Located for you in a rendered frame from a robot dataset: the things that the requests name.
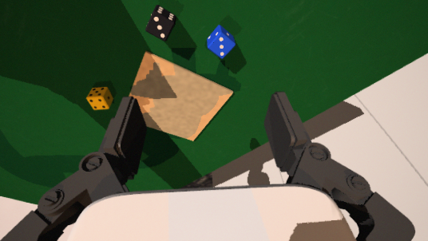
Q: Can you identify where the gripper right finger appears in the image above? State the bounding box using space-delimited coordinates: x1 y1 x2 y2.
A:
264 92 415 241

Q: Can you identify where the yellow die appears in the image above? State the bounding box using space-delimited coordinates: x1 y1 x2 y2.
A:
86 87 113 110

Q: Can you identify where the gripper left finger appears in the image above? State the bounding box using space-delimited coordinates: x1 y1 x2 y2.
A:
0 97 147 241

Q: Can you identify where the black die with white pips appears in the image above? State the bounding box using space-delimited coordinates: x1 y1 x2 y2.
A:
145 5 176 41

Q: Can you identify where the orange mat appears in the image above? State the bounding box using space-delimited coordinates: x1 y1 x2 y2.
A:
129 51 233 140

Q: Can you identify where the blue die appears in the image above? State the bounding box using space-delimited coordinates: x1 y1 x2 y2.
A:
207 25 236 59

